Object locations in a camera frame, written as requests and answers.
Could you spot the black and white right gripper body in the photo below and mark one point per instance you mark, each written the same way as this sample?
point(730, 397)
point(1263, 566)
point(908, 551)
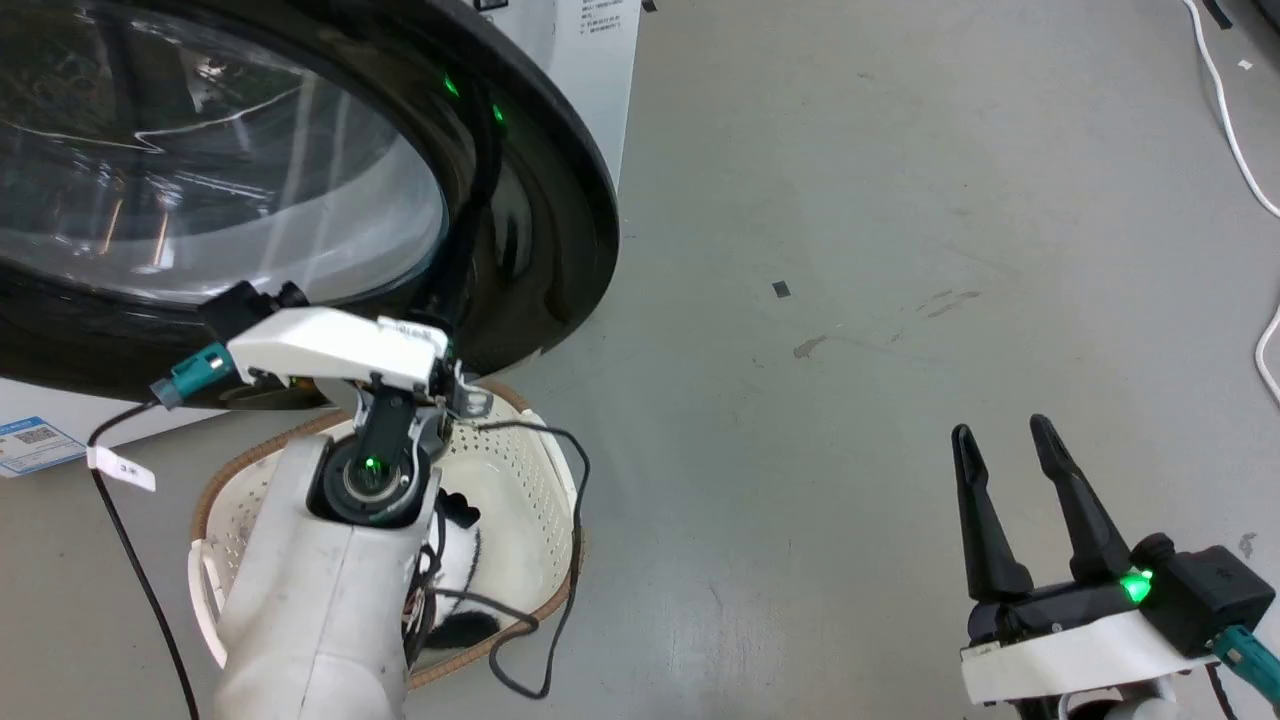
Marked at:
point(1080, 650)

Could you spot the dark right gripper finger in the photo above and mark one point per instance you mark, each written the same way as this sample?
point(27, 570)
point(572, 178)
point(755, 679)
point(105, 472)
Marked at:
point(1085, 510)
point(985, 530)

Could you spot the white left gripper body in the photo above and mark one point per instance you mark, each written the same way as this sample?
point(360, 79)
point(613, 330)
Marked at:
point(340, 345)

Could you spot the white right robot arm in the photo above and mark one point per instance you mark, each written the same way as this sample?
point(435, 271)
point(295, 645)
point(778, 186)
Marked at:
point(1100, 708)

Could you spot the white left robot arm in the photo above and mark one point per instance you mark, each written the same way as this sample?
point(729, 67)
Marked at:
point(310, 600)

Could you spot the black round glass washer door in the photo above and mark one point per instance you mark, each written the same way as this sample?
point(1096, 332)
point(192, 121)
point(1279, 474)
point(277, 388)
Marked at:
point(300, 180)

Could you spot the white washing machine body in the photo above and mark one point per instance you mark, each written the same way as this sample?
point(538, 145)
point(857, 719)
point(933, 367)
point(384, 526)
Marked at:
point(600, 90)

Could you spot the white laundry basket brown rim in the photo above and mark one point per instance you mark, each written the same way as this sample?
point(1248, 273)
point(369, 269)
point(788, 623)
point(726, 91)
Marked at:
point(525, 500)

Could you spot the black and white plush toy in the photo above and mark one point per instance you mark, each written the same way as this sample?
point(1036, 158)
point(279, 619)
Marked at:
point(462, 560)

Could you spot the blue and white QR sticker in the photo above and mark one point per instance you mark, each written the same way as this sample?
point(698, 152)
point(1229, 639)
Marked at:
point(35, 445)

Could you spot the white printed washer label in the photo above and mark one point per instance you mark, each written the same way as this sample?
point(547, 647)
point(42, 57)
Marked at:
point(608, 15)

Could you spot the dark object at floor edge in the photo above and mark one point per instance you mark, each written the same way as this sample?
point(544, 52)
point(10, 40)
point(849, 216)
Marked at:
point(1245, 10)

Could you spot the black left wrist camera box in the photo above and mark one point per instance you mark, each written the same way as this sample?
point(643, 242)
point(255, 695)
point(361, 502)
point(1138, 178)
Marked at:
point(238, 308)

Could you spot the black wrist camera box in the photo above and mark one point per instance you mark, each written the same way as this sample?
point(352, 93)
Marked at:
point(238, 308)
point(1205, 595)

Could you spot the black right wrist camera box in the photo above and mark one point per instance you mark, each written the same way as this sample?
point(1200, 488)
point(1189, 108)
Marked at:
point(1205, 595)

